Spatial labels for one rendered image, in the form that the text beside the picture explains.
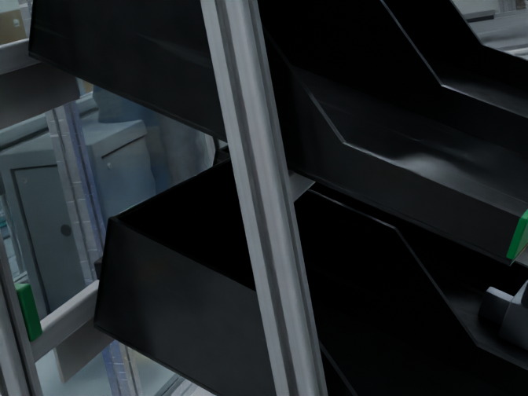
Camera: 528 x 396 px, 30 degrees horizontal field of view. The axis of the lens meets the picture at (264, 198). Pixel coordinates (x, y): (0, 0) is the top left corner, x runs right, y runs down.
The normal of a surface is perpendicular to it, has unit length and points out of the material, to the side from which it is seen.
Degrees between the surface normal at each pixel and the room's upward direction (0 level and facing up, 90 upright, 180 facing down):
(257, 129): 90
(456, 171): 25
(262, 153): 90
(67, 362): 90
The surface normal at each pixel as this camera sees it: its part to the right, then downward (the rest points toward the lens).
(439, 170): 0.19, -0.88
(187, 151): 0.67, -0.25
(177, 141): 0.62, 0.37
